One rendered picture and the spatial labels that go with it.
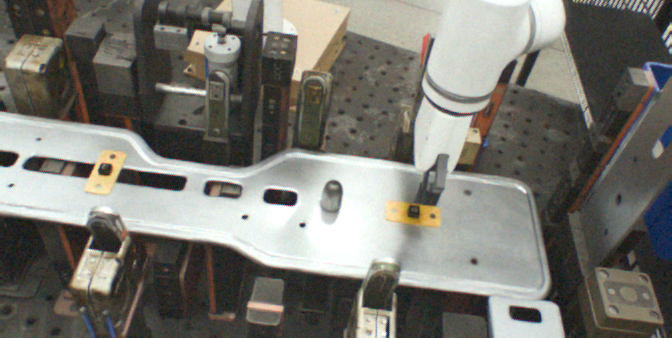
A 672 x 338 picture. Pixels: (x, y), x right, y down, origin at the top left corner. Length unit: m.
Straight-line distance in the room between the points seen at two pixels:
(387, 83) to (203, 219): 0.85
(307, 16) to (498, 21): 1.02
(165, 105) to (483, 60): 0.62
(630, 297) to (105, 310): 0.67
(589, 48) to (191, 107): 0.80
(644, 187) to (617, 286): 0.14
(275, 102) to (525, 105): 0.84
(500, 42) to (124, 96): 0.64
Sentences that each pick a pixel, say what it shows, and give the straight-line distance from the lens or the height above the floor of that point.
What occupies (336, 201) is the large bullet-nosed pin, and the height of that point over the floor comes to 1.02.
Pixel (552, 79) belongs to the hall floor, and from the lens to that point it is 3.06.
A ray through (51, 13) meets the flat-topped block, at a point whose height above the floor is 1.05.
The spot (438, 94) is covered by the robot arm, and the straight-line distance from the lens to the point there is 0.71.
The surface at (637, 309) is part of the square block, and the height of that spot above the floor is 1.06.
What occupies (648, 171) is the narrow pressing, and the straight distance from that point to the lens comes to 0.86.
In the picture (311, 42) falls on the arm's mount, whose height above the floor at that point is 0.81.
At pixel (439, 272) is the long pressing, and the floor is 1.00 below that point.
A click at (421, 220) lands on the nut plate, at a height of 1.00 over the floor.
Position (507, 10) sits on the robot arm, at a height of 1.39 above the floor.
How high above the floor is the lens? 1.71
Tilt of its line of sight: 46 degrees down
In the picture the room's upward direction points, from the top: 10 degrees clockwise
